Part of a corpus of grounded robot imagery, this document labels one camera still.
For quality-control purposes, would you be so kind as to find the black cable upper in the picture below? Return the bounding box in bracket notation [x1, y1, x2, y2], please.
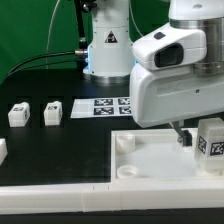
[6, 50, 88, 78]

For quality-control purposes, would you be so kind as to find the white sheet with markers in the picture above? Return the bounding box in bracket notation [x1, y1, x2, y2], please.
[71, 97, 131, 119]

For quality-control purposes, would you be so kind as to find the white square table top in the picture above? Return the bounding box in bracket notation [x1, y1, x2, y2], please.
[111, 128, 224, 181]

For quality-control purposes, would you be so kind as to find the black cable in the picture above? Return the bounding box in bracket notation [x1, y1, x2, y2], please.
[6, 50, 88, 78]
[8, 59, 88, 78]

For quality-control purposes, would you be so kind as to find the white left block piece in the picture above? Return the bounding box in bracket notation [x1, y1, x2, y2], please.
[0, 138, 8, 165]

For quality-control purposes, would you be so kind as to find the white front fence rail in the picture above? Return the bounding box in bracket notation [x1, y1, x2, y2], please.
[0, 178, 224, 215]

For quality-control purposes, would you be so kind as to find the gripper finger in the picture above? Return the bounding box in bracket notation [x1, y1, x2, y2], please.
[170, 121, 192, 147]

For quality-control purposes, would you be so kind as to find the black cable lower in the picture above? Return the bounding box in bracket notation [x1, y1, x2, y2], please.
[8, 59, 88, 78]

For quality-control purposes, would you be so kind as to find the grey thin cable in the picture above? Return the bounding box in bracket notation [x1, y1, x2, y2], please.
[45, 0, 62, 70]

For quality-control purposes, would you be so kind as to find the black vertical pole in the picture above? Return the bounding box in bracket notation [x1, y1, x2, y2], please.
[74, 0, 88, 49]

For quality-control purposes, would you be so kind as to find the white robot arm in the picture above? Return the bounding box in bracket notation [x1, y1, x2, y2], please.
[83, 0, 224, 133]

